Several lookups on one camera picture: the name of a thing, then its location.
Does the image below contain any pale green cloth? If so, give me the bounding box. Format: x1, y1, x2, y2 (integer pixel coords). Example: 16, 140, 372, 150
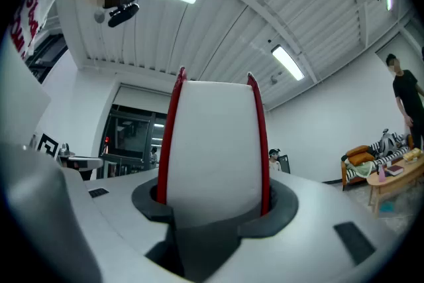
346, 160, 374, 180

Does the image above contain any red gold-embossed book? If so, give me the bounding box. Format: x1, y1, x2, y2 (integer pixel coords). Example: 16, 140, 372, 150
156, 66, 272, 229

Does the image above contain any black-framed glass window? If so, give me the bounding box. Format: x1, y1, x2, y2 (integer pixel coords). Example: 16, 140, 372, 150
98, 104, 168, 178

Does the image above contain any white roller blind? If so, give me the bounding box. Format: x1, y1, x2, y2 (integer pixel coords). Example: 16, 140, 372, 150
113, 84, 174, 107

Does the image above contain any black-and-white striped cloth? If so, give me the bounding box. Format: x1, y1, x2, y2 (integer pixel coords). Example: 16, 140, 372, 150
369, 132, 411, 167

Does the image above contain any orange armchair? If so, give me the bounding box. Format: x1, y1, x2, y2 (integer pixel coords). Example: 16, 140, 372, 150
341, 134, 415, 192

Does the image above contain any oval wooden coffee table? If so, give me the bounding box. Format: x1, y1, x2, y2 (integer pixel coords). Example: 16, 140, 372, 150
366, 148, 424, 219

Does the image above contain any yellow snack pack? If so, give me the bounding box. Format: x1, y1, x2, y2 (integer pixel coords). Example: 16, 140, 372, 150
402, 148, 424, 163

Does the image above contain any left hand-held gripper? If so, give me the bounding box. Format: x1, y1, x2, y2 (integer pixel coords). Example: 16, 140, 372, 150
28, 132, 104, 182

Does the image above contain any small maroon book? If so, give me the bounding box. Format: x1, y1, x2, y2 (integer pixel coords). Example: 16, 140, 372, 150
386, 164, 405, 177

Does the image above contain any black head-worn camera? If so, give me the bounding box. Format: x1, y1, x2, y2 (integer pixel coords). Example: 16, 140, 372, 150
107, 2, 140, 28

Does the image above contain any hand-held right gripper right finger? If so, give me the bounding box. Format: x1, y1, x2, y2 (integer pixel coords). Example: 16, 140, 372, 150
204, 171, 401, 283

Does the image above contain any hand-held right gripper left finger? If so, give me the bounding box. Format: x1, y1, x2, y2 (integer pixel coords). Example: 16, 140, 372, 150
62, 167, 200, 283

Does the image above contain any black panel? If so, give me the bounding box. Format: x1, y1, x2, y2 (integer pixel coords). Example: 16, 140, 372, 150
279, 154, 292, 175

